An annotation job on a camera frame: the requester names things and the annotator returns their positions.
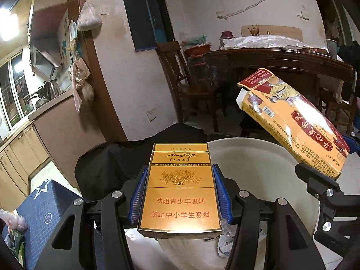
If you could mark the ceiling light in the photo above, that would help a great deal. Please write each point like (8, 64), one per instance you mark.
(11, 22)

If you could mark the range hood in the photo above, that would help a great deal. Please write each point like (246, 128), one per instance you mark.
(42, 59)

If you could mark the yellow paper food bag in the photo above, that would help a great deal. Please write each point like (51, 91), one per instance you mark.
(295, 123)

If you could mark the white wall outlet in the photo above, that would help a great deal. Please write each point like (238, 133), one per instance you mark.
(151, 114)

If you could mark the hanging pink plastic bag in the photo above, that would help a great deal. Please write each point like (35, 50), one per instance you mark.
(80, 73)

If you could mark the gold cigarette pack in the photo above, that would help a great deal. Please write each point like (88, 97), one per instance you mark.
(180, 202)

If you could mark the kitchen window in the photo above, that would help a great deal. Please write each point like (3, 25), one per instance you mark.
(17, 90)

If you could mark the wooden upper cabinet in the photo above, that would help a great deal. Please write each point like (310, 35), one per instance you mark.
(50, 0)

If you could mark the black cloth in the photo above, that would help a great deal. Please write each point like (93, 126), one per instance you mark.
(118, 160)

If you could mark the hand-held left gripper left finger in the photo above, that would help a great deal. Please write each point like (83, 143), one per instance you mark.
(137, 199)

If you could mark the steel kettle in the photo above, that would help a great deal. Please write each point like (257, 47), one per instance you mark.
(52, 87)

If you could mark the dark wooden table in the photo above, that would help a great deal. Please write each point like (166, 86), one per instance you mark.
(281, 59)

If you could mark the crumpled white paper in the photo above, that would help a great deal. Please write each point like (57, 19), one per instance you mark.
(225, 247)

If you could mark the jar with red lid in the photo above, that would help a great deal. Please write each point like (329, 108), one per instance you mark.
(227, 38)

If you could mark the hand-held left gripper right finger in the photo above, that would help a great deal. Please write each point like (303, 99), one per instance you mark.
(223, 199)

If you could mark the white plastic sheet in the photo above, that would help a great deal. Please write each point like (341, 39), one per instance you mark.
(267, 42)

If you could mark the dark hanging clothes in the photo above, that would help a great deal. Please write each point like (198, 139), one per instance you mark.
(348, 62)

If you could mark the wooden chair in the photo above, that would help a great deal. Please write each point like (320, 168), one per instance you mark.
(334, 109)
(194, 95)

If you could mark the beige kitchen base cabinets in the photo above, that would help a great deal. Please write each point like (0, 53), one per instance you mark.
(56, 135)

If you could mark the white wall switch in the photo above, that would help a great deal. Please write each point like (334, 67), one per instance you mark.
(105, 9)

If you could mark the red basin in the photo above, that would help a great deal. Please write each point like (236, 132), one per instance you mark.
(197, 50)

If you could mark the hanging white plastic bag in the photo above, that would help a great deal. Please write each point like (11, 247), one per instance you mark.
(88, 19)

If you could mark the white round bin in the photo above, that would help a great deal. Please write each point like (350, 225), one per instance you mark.
(267, 180)

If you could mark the wooden board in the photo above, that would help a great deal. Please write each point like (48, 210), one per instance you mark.
(281, 31)

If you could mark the dark wall window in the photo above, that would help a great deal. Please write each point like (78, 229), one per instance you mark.
(146, 14)

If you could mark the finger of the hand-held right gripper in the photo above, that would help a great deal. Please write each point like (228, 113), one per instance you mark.
(317, 177)
(355, 143)

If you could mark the hanging light plastic bag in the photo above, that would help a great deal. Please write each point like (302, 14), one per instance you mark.
(73, 35)

